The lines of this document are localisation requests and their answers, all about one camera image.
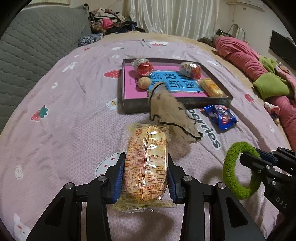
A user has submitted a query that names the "red chocolate egg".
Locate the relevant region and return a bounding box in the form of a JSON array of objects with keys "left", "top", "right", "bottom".
[
  {"left": 132, "top": 58, "right": 154, "bottom": 76},
  {"left": 179, "top": 62, "right": 201, "bottom": 79}
]

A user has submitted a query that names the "yellow cake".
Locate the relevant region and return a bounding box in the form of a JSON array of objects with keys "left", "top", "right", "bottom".
[
  {"left": 198, "top": 78, "right": 227, "bottom": 97},
  {"left": 113, "top": 123, "right": 175, "bottom": 213}
]

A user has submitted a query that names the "shallow purple box tray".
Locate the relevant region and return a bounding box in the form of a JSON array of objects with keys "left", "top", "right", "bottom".
[{"left": 121, "top": 58, "right": 233, "bottom": 114}]

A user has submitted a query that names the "blue patterned cloth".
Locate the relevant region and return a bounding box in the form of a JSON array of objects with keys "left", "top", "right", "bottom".
[{"left": 78, "top": 33, "right": 104, "bottom": 47}]

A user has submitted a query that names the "beige scrunchie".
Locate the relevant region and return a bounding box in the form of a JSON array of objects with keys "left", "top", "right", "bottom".
[{"left": 148, "top": 82, "right": 203, "bottom": 144}]

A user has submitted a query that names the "pink rolled blanket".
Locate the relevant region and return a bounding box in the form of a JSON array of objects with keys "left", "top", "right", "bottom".
[{"left": 214, "top": 36, "right": 295, "bottom": 150}]

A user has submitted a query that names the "white curtain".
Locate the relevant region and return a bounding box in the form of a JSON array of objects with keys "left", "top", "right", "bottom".
[{"left": 124, "top": 0, "right": 220, "bottom": 40}]

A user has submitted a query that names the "blue oreo packet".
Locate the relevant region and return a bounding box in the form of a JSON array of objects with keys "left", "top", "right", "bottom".
[{"left": 203, "top": 104, "right": 239, "bottom": 131}]

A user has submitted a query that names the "small plush doll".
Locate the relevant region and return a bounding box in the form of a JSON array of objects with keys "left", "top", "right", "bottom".
[{"left": 263, "top": 102, "right": 280, "bottom": 125}]

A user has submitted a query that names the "black television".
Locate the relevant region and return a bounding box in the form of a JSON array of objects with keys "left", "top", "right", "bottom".
[{"left": 269, "top": 30, "right": 296, "bottom": 69}]

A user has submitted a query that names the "white air conditioner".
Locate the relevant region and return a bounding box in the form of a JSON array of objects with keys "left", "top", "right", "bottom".
[{"left": 226, "top": 0, "right": 265, "bottom": 11}]

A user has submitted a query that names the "pile of clothes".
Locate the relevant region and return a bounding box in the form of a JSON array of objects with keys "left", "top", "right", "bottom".
[{"left": 88, "top": 8, "right": 145, "bottom": 35}]

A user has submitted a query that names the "pink strawberry print blanket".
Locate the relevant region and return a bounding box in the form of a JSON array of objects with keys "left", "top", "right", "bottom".
[{"left": 1, "top": 40, "right": 290, "bottom": 240}]

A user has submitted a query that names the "green fuzzy ring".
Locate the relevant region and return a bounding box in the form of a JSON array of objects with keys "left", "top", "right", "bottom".
[{"left": 222, "top": 141, "right": 263, "bottom": 200}]

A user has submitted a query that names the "green fleece cloth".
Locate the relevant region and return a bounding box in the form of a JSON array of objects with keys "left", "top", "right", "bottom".
[{"left": 253, "top": 56, "right": 295, "bottom": 99}]

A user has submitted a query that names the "grey quilted headboard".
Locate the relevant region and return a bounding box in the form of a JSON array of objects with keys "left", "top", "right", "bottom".
[{"left": 1, "top": 4, "right": 91, "bottom": 128}]

